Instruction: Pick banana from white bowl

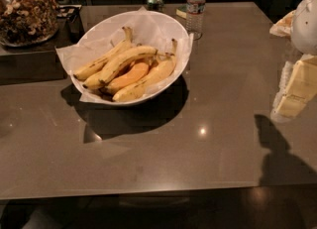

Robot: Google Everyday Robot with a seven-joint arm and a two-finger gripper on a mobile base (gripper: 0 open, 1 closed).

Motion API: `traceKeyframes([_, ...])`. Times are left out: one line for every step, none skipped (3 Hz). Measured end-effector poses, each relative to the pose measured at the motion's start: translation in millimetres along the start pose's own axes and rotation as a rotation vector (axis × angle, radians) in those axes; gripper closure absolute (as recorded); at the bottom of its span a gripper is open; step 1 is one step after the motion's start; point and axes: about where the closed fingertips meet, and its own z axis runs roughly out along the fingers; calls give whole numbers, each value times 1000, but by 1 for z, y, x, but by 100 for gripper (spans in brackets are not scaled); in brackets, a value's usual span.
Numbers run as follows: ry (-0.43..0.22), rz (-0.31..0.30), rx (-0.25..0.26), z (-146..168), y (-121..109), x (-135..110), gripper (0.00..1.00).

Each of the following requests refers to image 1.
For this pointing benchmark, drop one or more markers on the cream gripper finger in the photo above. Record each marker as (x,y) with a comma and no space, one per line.
(297,86)
(282,27)

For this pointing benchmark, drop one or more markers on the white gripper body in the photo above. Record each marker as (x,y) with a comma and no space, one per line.
(305,25)

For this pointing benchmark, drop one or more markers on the yellow banana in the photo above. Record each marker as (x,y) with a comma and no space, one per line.
(96,65)
(116,64)
(157,74)

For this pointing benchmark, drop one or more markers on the orange ripe banana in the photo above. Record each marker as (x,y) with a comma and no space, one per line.
(135,72)

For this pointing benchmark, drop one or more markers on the white oval bowl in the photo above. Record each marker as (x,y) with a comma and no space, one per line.
(109,24)

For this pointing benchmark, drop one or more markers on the clear plastic water bottle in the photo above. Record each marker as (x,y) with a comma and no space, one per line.
(194,17)

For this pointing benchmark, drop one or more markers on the yellow sponge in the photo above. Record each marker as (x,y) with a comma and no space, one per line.
(181,11)

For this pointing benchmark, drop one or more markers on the green soda can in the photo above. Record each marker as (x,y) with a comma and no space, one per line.
(155,5)

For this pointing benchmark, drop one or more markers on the white paper liner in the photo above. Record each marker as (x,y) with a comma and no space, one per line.
(148,24)

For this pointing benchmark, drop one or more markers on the small black tray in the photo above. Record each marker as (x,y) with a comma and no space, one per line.
(67,11)

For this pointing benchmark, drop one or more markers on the dark raised counter block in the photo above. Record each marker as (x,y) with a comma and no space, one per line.
(39,62)

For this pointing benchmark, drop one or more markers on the glass jar of nuts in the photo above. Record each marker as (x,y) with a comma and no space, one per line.
(26,22)

